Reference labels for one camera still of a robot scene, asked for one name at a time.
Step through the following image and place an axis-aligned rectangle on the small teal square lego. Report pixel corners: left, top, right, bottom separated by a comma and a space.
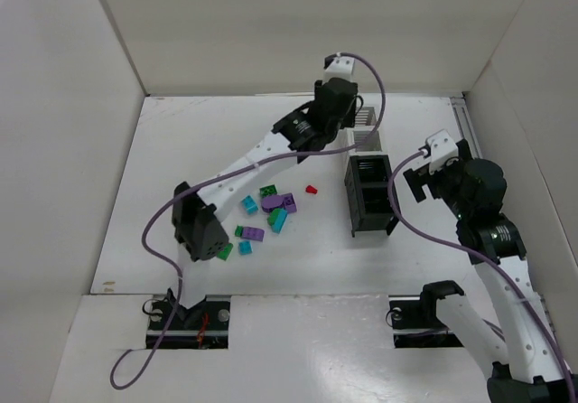
238, 240, 253, 256

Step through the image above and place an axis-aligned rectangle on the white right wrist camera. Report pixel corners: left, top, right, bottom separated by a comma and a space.
425, 129, 459, 174

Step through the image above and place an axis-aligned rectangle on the teal long lego brick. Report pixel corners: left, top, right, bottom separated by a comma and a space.
270, 208, 288, 234

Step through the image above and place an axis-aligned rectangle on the purple oval lego piece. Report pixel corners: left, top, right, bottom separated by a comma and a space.
261, 194, 284, 213

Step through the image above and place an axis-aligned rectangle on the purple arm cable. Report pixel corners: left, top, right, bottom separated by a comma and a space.
110, 52, 387, 391
387, 148, 578, 390

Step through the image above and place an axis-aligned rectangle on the black double-bin container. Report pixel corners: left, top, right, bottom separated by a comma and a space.
344, 154, 399, 237

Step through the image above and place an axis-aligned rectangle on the green curved lego piece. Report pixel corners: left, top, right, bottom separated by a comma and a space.
267, 208, 282, 226

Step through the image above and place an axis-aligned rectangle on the green sloped lego brick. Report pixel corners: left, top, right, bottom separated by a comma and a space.
217, 243, 233, 261

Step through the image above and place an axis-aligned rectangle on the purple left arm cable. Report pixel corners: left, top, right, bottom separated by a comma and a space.
110, 52, 387, 391

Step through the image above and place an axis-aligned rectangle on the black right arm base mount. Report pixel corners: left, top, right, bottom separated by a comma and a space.
386, 295, 462, 349

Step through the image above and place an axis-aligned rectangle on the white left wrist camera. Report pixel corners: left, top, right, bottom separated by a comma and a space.
322, 53, 355, 81

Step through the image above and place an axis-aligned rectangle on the dark green studded lego brick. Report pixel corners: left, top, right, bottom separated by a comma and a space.
259, 184, 278, 199

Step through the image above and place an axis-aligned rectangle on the purple square lego brick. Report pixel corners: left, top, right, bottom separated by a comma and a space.
281, 193, 297, 213

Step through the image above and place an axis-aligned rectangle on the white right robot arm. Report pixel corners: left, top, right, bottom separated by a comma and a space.
393, 131, 577, 402

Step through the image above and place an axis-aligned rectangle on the small red lego piece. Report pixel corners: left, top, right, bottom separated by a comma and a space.
305, 185, 318, 195

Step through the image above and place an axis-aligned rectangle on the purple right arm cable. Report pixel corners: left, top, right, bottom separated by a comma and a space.
387, 148, 578, 390

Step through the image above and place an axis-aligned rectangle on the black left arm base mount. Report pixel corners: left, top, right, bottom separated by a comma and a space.
141, 291, 231, 350

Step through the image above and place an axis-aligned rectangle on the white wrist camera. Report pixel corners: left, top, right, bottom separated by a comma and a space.
425, 129, 459, 174
322, 53, 355, 81

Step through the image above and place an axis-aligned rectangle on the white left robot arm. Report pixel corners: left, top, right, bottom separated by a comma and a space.
172, 78, 358, 318

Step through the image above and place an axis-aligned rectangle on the purple rounded lego brick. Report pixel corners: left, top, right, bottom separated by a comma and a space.
241, 226, 265, 242

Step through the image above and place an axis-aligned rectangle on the aluminium rail at table edge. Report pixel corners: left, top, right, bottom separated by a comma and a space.
450, 97, 482, 157

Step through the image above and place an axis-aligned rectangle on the white double-bin container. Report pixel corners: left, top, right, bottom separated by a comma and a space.
337, 106, 386, 170

